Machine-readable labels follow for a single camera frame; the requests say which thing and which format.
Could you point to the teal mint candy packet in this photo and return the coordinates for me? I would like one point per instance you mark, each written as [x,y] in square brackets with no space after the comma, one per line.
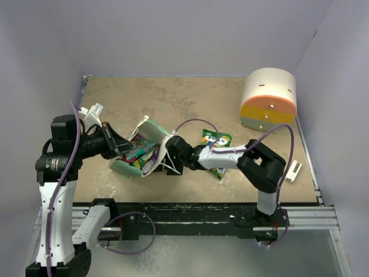
[144,147]

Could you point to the round mini drawer cabinet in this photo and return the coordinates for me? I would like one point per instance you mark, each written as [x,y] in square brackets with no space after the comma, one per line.
[269,98]

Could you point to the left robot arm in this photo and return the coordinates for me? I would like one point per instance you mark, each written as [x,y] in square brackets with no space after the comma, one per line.
[62,253]

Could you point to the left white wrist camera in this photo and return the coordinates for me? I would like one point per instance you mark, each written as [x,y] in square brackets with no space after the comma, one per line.
[92,115]

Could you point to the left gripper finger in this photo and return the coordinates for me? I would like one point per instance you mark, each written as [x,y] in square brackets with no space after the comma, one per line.
[127,152]
[119,142]

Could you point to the green paper gift bag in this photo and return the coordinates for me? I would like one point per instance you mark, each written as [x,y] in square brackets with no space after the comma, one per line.
[150,154]

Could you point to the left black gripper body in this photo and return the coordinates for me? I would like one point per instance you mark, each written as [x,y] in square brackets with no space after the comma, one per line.
[105,144]

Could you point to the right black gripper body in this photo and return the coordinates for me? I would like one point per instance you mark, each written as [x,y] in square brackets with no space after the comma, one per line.
[173,164]

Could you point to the green yellow candy packet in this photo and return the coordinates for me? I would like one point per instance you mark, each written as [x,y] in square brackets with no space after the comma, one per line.
[219,140]

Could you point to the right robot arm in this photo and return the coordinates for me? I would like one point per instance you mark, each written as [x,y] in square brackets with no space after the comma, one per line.
[259,164]

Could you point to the small white plastic block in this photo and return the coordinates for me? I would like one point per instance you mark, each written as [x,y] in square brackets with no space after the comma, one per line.
[293,171]

